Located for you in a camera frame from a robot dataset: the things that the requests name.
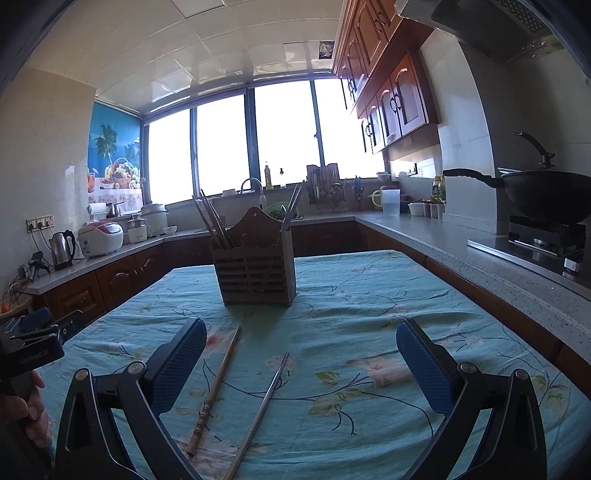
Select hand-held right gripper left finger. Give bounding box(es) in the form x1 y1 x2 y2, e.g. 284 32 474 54
54 318 208 480

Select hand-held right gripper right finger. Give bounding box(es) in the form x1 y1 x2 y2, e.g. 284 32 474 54
396 318 549 480

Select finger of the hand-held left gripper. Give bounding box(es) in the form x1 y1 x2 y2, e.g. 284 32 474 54
18 307 51 334
44 310 85 343

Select bamboo-shaped wooden chopstick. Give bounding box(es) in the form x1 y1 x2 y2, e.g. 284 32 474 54
186 325 242 457

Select metal chopstick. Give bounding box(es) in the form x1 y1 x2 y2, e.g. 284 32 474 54
223 352 290 480

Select wooden utensil holder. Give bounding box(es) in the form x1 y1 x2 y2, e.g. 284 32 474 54
211 207 297 308

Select dish rack with utensils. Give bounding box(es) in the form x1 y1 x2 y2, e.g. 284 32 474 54
306 163 349 214

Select person's left hand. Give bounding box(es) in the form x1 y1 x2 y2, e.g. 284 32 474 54
4 370 52 450

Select small black tripod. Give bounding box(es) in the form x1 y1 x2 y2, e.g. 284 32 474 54
28 251 51 281

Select steel electric kettle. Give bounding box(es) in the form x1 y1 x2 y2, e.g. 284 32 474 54
50 230 77 271

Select teal floral tablecloth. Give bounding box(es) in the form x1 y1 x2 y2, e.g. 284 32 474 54
37 249 591 480

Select white red rice cooker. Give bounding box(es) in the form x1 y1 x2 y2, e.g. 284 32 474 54
78 220 124 258

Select small white steamer pot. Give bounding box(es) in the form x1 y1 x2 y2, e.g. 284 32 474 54
127 215 148 244

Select large white cooker pot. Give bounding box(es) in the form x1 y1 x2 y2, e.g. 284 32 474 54
140 203 169 237

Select built-in cooktop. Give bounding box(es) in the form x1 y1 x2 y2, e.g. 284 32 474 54
467 233 591 282

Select green plastic colander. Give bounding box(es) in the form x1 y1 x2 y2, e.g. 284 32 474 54
265 202 303 220

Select curved steel faucet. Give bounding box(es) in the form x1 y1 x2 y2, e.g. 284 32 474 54
240 178 269 210

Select black wok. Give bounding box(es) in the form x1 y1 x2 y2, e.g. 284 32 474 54
442 168 591 223

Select large kitchen window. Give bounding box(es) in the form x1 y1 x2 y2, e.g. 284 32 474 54
141 78 389 206

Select range hood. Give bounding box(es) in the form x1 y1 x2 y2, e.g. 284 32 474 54
394 0 571 62

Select tangled cables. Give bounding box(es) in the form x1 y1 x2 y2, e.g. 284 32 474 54
2 265 35 319

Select clear pitcher green handle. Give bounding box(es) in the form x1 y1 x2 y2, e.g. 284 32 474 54
368 187 402 216

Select tropical fruit wall poster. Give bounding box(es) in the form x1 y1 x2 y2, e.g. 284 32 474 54
87 102 145 204

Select wooden wall cabinets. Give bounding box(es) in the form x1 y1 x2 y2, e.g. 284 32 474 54
333 0 439 155

